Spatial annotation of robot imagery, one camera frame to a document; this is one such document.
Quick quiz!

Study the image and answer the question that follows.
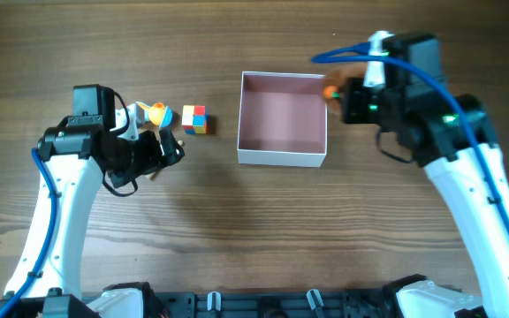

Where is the brown plush toy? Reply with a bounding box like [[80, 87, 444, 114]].
[[323, 63, 368, 115]]

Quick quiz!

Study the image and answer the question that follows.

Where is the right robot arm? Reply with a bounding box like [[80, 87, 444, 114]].
[[332, 31, 509, 317]]

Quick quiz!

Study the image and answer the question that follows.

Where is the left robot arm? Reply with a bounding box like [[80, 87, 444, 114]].
[[0, 85, 185, 317]]

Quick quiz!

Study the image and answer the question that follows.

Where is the white pig rattle drum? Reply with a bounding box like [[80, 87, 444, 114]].
[[146, 140, 184, 181]]

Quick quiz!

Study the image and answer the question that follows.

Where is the orange blue duck toy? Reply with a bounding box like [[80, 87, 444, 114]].
[[136, 102, 173, 128]]

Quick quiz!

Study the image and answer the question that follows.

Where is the multicolour puzzle cube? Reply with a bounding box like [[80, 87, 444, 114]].
[[181, 105, 208, 134]]

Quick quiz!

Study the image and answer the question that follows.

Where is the pink open cardboard box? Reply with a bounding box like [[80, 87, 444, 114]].
[[237, 72, 328, 168]]

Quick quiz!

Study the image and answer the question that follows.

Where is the right blue cable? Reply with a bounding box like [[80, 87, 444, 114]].
[[310, 42, 509, 297]]

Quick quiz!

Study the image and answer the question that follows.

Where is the blue cable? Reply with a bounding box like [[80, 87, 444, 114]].
[[310, 42, 509, 297], [0, 148, 59, 318]]

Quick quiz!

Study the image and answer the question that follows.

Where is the left blue cable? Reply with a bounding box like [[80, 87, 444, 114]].
[[0, 148, 59, 318]]

